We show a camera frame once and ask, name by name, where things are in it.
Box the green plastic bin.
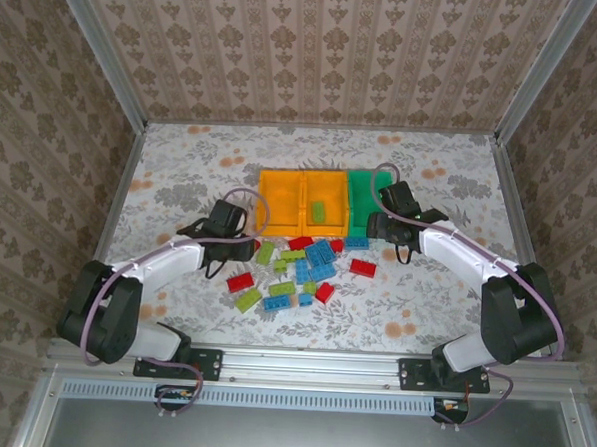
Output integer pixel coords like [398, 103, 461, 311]
[344, 168, 397, 239]

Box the orange plastic bin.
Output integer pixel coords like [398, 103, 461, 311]
[300, 168, 355, 240]
[254, 166, 310, 239]

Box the floral patterned table cover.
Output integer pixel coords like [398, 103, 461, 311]
[91, 115, 559, 366]

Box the steel sheet panel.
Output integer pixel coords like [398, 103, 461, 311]
[40, 373, 591, 447]

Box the black right gripper cable loop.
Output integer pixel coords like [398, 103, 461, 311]
[393, 241, 415, 266]

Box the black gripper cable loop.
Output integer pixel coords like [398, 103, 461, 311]
[203, 257, 230, 281]
[393, 241, 415, 266]

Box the black left gripper cable loop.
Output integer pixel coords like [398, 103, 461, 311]
[203, 257, 230, 281]

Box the aluminium thin cross rail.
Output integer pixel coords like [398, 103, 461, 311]
[144, 112, 500, 143]

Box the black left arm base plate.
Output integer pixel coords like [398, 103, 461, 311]
[132, 343, 223, 383]

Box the aluminium side rail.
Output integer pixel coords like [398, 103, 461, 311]
[477, 135, 574, 362]
[85, 120, 149, 289]

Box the aluminium mounting rail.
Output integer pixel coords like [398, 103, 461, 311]
[44, 333, 586, 403]

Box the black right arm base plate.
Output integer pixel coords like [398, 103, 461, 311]
[397, 357, 493, 395]

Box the grey slotted cable duct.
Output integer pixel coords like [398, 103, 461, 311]
[61, 375, 439, 418]

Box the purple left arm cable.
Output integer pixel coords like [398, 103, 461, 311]
[76, 179, 274, 426]

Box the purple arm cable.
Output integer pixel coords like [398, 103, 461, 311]
[360, 161, 577, 437]
[76, 179, 274, 426]

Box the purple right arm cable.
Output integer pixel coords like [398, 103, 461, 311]
[360, 161, 577, 437]

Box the aluminium corner post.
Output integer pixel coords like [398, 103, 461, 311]
[41, 0, 156, 130]
[493, 0, 597, 150]

